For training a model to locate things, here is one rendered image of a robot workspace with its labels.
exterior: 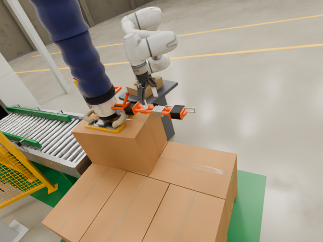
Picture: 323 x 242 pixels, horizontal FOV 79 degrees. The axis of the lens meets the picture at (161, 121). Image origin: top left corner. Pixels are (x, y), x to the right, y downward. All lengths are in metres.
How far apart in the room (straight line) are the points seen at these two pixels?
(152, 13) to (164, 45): 0.56
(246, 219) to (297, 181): 0.61
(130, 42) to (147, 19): 0.56
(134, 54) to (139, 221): 1.03
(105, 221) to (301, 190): 1.65
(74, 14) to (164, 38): 0.51
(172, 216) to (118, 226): 0.36
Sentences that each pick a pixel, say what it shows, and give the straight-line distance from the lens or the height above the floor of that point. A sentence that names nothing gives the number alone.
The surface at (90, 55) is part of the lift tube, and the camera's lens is 1.33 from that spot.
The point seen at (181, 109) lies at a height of 1.10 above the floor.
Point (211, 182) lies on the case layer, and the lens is 1.47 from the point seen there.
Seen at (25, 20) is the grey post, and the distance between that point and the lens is 4.94.
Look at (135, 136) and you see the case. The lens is 1.33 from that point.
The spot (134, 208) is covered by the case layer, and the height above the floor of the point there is 0.54.
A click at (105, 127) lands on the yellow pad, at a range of 1.50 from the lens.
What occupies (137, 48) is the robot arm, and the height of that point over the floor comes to 1.49.
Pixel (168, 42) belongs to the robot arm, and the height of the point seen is 1.47.
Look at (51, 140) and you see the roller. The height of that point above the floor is 0.53.
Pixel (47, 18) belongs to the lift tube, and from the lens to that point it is 1.29.
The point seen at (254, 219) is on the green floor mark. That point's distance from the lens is 1.96.
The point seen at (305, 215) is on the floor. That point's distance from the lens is 2.06.
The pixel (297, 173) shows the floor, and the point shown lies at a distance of 2.28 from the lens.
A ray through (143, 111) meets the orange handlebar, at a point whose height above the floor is 1.08.
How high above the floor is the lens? 1.77
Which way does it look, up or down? 37 degrees down
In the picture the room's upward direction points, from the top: 17 degrees counter-clockwise
